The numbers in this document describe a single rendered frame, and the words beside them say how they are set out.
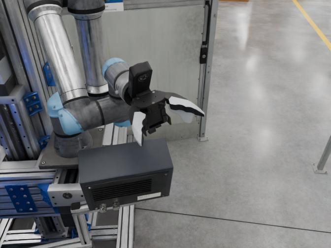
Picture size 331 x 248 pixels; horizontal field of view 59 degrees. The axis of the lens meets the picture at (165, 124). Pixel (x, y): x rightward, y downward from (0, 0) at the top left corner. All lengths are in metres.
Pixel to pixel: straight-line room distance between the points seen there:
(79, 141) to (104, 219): 0.93
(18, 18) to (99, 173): 0.63
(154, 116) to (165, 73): 1.72
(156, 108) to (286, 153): 2.33
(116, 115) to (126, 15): 1.39
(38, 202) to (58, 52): 0.77
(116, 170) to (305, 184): 2.06
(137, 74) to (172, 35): 1.67
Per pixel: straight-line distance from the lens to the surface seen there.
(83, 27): 1.00
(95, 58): 1.04
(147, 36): 2.23
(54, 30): 0.89
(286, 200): 2.50
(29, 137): 1.34
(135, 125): 0.60
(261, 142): 2.94
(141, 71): 0.62
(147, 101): 0.65
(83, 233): 1.11
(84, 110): 0.82
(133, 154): 0.84
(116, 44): 2.22
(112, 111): 0.83
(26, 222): 2.14
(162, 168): 0.82
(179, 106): 0.64
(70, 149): 1.16
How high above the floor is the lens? 1.81
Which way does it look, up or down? 37 degrees down
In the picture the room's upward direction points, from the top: straight up
